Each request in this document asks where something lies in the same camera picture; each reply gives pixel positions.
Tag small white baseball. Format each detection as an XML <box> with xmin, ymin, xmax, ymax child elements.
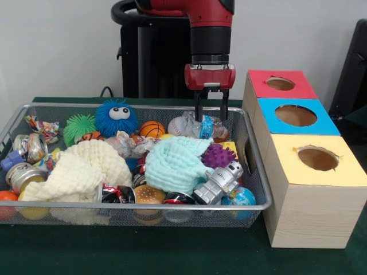
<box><xmin>167</xmin><ymin>116</ymin><xmax>189</xmax><ymax>136</ymax></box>

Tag purple spiky ball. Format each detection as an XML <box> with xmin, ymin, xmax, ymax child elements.
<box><xmin>201</xmin><ymin>143</ymin><xmax>237</xmax><ymax>169</ymax></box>

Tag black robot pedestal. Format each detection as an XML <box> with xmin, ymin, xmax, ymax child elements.
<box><xmin>111</xmin><ymin>0</ymin><xmax>198</xmax><ymax>100</ymax></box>

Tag dark green table cloth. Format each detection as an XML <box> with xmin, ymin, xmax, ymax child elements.
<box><xmin>0</xmin><ymin>96</ymin><xmax>367</xmax><ymax>275</ymax></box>

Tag blue globe ball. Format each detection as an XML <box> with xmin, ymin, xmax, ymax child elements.
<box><xmin>221</xmin><ymin>186</ymin><xmax>257</xmax><ymax>221</ymax></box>

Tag silver toy robot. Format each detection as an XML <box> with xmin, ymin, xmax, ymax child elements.
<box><xmin>191</xmin><ymin>159</ymin><xmax>244</xmax><ymax>206</ymax></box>

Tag shallow wire mesh bin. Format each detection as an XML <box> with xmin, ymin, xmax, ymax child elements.
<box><xmin>0</xmin><ymin>102</ymin><xmax>273</xmax><ymax>229</ymax></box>

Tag black cable loop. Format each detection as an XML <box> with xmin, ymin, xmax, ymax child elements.
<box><xmin>99</xmin><ymin>85</ymin><xmax>115</xmax><ymax>99</ymax></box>

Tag black office chair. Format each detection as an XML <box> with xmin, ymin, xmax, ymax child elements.
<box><xmin>329</xmin><ymin>18</ymin><xmax>367</xmax><ymax>115</ymax></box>

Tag green spiky rubber ball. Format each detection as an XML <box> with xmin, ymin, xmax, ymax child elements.
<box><xmin>63</xmin><ymin>113</ymin><xmax>98</xmax><ymax>147</ymax></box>

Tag small orange basketball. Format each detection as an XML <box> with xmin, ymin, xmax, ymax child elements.
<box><xmin>139</xmin><ymin>120</ymin><xmax>167</xmax><ymax>138</ymax></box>

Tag mint green waffle cloth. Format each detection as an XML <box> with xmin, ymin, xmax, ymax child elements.
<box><xmin>144</xmin><ymin>133</ymin><xmax>215</xmax><ymax>195</ymax></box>

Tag small brown football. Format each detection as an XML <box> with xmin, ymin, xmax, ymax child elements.
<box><xmin>212</xmin><ymin>127</ymin><xmax>229</xmax><ymax>143</ymax></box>

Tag crushed clear plastic bottle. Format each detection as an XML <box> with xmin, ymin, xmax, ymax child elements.
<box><xmin>182</xmin><ymin>111</ymin><xmax>229</xmax><ymax>142</ymax></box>

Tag blue fuzzy googly-eye ball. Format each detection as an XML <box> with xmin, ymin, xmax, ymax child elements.
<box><xmin>95</xmin><ymin>99</ymin><xmax>139</xmax><ymax>138</ymax></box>

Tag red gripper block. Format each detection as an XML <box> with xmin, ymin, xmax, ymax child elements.
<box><xmin>184</xmin><ymin>63</ymin><xmax>236</xmax><ymax>121</ymax></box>

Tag cream waffle cloth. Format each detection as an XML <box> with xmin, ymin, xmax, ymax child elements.
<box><xmin>21</xmin><ymin>139</ymin><xmax>133</xmax><ymax>203</ymax></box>

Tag wooden box three holes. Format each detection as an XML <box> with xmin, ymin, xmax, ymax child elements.
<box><xmin>241</xmin><ymin>69</ymin><xmax>367</xmax><ymax>249</ymax></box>

